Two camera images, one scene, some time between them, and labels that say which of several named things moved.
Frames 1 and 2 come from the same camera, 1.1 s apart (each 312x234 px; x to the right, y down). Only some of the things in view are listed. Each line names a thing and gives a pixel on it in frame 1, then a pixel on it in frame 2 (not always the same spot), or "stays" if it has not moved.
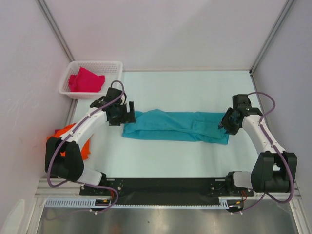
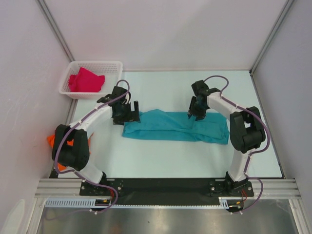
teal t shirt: x=159 y=124 stays
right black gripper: x=231 y=130 → x=200 y=115
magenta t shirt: x=85 y=81 stays
